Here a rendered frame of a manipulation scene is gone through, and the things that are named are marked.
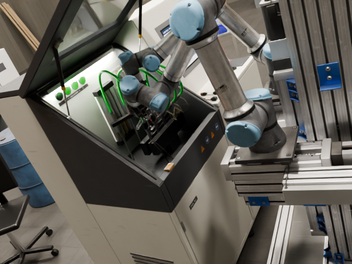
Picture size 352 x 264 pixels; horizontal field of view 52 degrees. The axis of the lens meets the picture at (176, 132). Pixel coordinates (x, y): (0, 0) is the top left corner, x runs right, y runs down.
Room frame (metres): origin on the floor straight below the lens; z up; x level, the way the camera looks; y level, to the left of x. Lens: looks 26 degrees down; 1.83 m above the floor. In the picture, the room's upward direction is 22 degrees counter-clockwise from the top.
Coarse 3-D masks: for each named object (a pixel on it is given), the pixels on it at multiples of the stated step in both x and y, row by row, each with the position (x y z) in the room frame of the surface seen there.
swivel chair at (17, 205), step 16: (0, 160) 2.75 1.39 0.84; (0, 176) 2.73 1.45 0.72; (0, 192) 2.72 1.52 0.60; (0, 208) 2.68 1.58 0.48; (16, 208) 2.58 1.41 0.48; (0, 224) 2.43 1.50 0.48; (16, 224) 2.35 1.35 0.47; (16, 240) 2.54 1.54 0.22; (32, 240) 2.64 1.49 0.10; (16, 256) 2.52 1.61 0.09
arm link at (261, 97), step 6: (252, 90) 1.27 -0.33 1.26; (258, 90) 1.25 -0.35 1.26; (264, 90) 1.23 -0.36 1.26; (246, 96) 1.22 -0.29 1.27; (252, 96) 1.20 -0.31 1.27; (258, 96) 1.19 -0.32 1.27; (264, 96) 1.19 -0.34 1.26; (270, 96) 1.21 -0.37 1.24; (258, 102) 1.18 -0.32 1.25; (264, 102) 1.18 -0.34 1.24; (270, 102) 1.20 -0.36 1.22; (264, 108) 1.16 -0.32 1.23; (270, 108) 1.19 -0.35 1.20; (270, 114) 1.18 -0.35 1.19; (270, 120) 1.19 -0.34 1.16
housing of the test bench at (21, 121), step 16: (16, 80) 1.99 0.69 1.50; (0, 96) 1.85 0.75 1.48; (16, 96) 1.77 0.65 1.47; (0, 112) 1.90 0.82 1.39; (16, 112) 1.82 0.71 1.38; (32, 112) 1.74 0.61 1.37; (16, 128) 1.87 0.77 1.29; (32, 128) 1.78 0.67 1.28; (32, 144) 1.83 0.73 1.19; (48, 144) 1.75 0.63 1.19; (32, 160) 1.89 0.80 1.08; (48, 160) 1.80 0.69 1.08; (48, 176) 1.85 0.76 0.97; (64, 176) 1.76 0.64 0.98; (64, 192) 1.82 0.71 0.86; (64, 208) 1.88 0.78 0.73; (80, 208) 1.78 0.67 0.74; (80, 224) 1.84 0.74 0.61; (96, 224) 1.74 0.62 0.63; (80, 240) 1.90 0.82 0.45; (96, 240) 1.80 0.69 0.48; (96, 256) 1.86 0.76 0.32; (112, 256) 1.76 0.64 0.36
